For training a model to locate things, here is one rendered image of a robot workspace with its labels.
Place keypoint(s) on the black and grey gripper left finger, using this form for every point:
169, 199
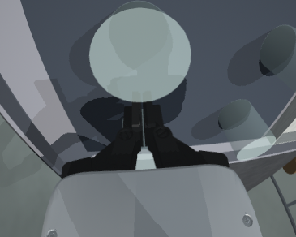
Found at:
121, 154

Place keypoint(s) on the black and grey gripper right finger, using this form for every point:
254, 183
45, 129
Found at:
171, 151

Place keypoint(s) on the clear glass jar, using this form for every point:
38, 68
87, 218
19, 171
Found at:
278, 54
144, 157
247, 133
140, 53

